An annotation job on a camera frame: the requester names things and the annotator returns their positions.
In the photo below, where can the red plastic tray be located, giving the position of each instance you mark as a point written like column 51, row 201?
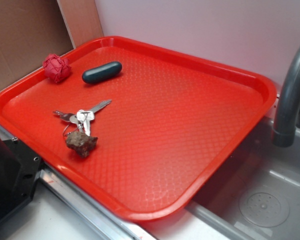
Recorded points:
column 173, row 120

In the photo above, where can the small silver key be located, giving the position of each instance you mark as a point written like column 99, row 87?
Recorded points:
column 85, row 117

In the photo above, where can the brown rough rock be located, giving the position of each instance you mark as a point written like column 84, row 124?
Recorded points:
column 81, row 143

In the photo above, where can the dark teal oblong case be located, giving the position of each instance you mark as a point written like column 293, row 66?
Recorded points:
column 102, row 73

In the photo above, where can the dark-headed silver key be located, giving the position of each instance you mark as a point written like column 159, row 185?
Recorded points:
column 66, row 117

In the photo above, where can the grey curved faucet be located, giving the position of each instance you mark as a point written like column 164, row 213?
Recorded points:
column 287, row 115

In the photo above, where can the grey plastic sink basin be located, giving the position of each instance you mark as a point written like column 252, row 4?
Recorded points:
column 255, row 162

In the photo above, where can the round sink drain cover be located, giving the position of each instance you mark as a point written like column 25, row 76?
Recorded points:
column 264, row 207

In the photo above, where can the brown cardboard panel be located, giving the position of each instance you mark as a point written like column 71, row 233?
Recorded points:
column 29, row 31

